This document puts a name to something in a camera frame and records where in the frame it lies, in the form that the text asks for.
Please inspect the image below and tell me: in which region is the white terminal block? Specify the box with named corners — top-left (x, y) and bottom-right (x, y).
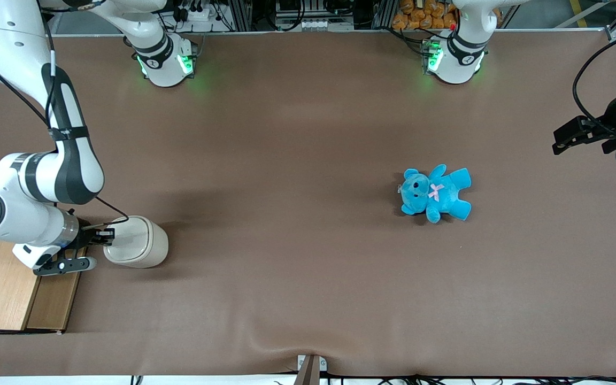
top-left (275, 17), bottom-right (355, 32)

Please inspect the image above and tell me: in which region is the orange plush toy pile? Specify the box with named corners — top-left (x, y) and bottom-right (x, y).
top-left (391, 0), bottom-right (503, 31)

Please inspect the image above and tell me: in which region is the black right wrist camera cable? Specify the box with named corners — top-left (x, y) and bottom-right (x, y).
top-left (0, 32), bottom-right (130, 232)

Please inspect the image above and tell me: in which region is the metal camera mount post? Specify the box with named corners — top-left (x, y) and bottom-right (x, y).
top-left (294, 354), bottom-right (328, 385)

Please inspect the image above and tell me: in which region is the blue teddy bear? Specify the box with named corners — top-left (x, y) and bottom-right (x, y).
top-left (398, 164), bottom-right (473, 225)

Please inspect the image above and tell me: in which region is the brown table cover mat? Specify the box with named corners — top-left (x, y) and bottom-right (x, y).
top-left (0, 29), bottom-right (616, 378)

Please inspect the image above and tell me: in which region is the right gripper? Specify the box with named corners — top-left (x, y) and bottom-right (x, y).
top-left (13, 217), bottom-right (98, 277)

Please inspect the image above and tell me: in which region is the black left wrist camera cable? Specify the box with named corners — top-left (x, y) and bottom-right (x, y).
top-left (572, 29), bottom-right (616, 134)

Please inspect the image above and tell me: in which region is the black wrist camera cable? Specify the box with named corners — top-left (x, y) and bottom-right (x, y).
top-left (572, 29), bottom-right (616, 134)
top-left (0, 32), bottom-right (130, 232)

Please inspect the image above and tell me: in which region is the white trash can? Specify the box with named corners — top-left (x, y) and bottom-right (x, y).
top-left (103, 215), bottom-right (170, 270)

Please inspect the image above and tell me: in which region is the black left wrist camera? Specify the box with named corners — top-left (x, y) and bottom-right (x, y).
top-left (553, 115), bottom-right (594, 143)

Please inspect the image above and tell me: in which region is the dark wooden shelf board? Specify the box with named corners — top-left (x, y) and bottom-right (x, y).
top-left (26, 247), bottom-right (89, 331)

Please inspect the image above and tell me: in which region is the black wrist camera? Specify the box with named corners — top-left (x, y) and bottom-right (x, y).
top-left (553, 115), bottom-right (594, 143)
top-left (80, 227), bottom-right (116, 242)

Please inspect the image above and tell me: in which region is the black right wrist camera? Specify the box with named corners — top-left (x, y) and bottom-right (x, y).
top-left (80, 227), bottom-right (116, 242)

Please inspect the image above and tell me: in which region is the white power strip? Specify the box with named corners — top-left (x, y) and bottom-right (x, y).
top-left (178, 3), bottom-right (225, 25)

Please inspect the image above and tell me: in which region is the white trash can lid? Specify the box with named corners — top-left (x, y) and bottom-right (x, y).
top-left (104, 215), bottom-right (154, 264)

